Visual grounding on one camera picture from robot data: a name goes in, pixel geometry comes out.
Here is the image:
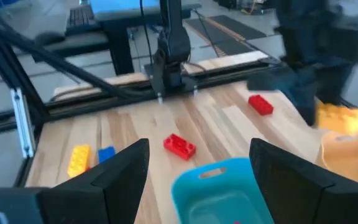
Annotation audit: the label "yellow plastic bin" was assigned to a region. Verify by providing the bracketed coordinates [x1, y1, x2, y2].
[317, 126, 358, 190]

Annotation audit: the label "green plastic bin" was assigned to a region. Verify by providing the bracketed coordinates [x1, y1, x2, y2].
[171, 157, 275, 224]

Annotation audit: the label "silver aluminium bracket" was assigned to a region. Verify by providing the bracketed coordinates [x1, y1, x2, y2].
[10, 88, 36, 159]

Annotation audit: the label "blue toy block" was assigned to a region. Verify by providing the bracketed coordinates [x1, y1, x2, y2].
[97, 145, 117, 165]

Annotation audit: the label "yellow toy block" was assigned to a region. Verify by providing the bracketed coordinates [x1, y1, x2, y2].
[317, 103, 358, 135]
[67, 143, 92, 179]

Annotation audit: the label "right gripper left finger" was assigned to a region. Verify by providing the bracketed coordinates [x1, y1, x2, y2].
[0, 138, 150, 224]

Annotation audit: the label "dark grey desk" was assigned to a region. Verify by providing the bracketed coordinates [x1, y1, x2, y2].
[32, 0, 202, 75]

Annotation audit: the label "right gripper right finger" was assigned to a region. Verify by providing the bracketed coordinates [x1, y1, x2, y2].
[249, 138, 358, 224]

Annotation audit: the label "black hazard-striped floor mat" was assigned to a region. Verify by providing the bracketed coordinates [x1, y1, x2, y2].
[183, 14, 267, 57]

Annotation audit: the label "laptop with blue screen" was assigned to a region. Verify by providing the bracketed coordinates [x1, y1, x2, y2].
[88, 0, 161, 15]

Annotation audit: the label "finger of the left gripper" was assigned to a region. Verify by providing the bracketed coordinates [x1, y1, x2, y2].
[318, 63, 354, 105]
[249, 67, 319, 125]

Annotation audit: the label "yellow cables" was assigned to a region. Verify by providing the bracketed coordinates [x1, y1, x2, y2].
[240, 6, 262, 16]

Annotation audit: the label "black keyboard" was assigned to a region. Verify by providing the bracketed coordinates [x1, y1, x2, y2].
[66, 5, 96, 34]

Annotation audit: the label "black aluminium table frame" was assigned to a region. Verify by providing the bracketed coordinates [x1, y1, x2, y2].
[0, 0, 287, 187]

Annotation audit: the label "red toy block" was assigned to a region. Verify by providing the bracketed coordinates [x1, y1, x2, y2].
[162, 133, 198, 162]
[249, 94, 275, 116]

